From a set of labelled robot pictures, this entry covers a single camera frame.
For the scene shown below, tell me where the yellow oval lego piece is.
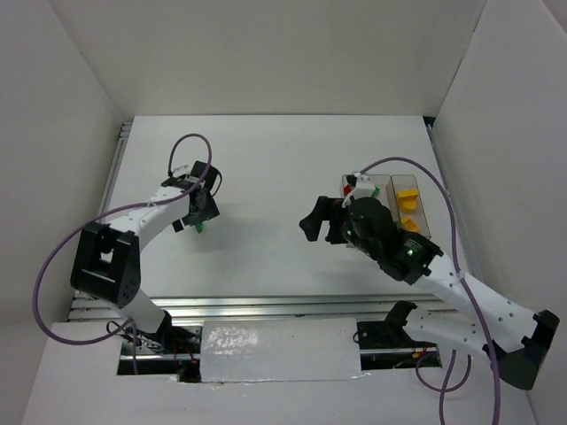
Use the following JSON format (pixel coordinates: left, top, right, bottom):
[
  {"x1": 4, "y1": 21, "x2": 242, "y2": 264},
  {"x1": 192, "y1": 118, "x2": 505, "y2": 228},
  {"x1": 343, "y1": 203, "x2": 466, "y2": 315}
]
[{"x1": 397, "y1": 189, "x2": 420, "y2": 214}]

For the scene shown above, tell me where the yellow lego brick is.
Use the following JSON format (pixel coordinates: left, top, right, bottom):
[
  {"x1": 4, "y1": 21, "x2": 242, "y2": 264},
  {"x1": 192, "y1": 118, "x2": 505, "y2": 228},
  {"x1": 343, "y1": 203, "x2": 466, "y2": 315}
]
[{"x1": 400, "y1": 217, "x2": 419, "y2": 233}]

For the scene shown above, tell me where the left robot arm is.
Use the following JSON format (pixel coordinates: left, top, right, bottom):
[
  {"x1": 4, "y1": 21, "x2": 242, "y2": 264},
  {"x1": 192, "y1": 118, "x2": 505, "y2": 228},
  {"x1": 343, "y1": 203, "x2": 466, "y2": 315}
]
[{"x1": 70, "y1": 161, "x2": 222, "y2": 353}]

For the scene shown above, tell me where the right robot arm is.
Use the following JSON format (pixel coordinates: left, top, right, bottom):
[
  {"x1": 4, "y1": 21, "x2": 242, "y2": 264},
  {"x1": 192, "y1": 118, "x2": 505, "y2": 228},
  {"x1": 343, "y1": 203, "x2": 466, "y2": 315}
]
[{"x1": 299, "y1": 196, "x2": 560, "y2": 390}]

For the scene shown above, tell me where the middle clear container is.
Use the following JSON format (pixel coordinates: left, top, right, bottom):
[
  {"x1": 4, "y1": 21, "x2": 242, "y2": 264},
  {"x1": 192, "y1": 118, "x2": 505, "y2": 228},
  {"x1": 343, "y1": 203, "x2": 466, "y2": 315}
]
[{"x1": 370, "y1": 174, "x2": 395, "y2": 210}]

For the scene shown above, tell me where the right clear container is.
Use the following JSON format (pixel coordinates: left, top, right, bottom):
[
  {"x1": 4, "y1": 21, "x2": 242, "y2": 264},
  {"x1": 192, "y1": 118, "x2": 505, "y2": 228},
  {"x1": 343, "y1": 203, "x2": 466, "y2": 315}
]
[{"x1": 392, "y1": 174, "x2": 431, "y2": 239}]

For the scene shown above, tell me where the white foil cover plate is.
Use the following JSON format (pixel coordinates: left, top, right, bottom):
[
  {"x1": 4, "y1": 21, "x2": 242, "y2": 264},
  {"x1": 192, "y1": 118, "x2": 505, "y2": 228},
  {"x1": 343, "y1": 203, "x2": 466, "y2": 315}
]
[{"x1": 200, "y1": 318, "x2": 362, "y2": 383}]

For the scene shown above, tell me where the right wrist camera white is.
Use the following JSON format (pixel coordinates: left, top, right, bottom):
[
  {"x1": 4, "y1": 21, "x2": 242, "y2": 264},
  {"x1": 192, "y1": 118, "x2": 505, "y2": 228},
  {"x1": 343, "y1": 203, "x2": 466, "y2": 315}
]
[{"x1": 343, "y1": 172, "x2": 375, "y2": 207}]

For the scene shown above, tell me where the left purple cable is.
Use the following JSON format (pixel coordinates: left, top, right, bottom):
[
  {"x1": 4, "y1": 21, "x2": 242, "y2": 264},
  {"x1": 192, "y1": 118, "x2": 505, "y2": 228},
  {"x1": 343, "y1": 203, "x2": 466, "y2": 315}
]
[{"x1": 33, "y1": 133, "x2": 214, "y2": 375}]

